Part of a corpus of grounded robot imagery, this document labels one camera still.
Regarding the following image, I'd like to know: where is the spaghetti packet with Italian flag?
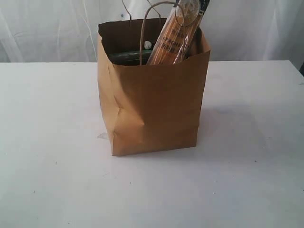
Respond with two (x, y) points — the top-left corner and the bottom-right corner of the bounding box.
(147, 0), (210, 65)

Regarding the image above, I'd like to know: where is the white crumb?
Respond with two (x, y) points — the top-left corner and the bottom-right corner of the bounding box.
(144, 41), (152, 50)

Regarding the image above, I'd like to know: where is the large brown paper bag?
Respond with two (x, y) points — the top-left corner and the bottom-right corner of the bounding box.
(97, 17), (210, 156)

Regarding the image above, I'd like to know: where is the clear jar with yellow lid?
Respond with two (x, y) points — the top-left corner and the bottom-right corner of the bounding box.
(108, 50), (152, 66)

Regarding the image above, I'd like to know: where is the white backdrop curtain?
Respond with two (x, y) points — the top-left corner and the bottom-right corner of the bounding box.
(0, 0), (304, 70)

